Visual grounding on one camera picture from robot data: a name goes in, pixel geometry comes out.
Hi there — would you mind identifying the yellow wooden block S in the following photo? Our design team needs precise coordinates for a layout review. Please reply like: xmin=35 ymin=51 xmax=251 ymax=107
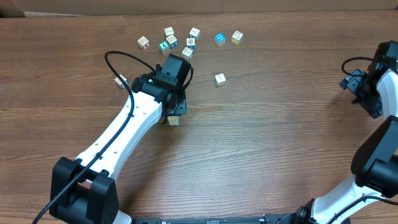
xmin=168 ymin=116 xmax=180 ymax=126

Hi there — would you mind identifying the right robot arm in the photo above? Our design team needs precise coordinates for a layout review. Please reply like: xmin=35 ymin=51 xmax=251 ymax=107
xmin=277 ymin=40 xmax=397 ymax=223

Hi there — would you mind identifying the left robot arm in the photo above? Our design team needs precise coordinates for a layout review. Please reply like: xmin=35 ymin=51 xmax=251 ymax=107
xmin=49 ymin=71 xmax=192 ymax=223

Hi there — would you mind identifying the wooden block letter L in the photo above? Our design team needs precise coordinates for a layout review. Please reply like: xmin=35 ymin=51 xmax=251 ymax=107
xmin=182 ymin=47 xmax=194 ymax=61

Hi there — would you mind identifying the wooden block green letter I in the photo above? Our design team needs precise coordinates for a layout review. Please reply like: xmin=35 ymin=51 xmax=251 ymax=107
xmin=215 ymin=73 xmax=226 ymax=87

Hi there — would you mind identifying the wooden block green four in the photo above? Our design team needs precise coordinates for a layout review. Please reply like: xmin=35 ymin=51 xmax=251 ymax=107
xmin=158 ymin=40 xmax=170 ymax=55

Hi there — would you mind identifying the wooden block blue side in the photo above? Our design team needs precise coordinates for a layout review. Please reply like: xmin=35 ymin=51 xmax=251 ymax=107
xmin=186 ymin=37 xmax=196 ymax=50

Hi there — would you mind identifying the wooden block blue X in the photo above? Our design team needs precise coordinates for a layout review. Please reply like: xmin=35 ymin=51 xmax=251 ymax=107
xmin=166 ymin=34 xmax=178 ymax=49

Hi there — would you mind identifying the wooden block blue five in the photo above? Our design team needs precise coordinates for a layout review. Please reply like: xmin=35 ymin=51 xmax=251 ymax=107
xmin=114 ymin=74 xmax=129 ymax=89

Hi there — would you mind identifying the wooden block red letter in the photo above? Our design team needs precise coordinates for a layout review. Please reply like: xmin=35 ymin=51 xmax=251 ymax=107
xmin=137 ymin=36 xmax=150 ymax=50

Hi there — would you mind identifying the plain top wooden block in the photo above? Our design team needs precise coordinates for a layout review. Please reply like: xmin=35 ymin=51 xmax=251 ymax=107
xmin=164 ymin=27 xmax=174 ymax=37

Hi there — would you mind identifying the wooden block far blue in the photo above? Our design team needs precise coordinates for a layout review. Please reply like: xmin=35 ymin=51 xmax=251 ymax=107
xmin=189 ymin=27 xmax=201 ymax=41

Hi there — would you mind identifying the blue top wooden block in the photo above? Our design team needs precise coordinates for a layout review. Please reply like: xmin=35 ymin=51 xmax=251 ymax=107
xmin=214 ymin=32 xmax=226 ymax=47

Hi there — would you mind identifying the wooden block yellow edge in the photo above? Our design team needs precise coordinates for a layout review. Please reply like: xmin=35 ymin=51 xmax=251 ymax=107
xmin=231 ymin=30 xmax=243 ymax=45

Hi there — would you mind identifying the cardboard backdrop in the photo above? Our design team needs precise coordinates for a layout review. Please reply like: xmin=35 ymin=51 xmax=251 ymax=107
xmin=1 ymin=0 xmax=397 ymax=17

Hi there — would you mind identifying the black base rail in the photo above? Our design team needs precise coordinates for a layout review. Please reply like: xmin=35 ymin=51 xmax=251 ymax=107
xmin=124 ymin=213 xmax=352 ymax=224

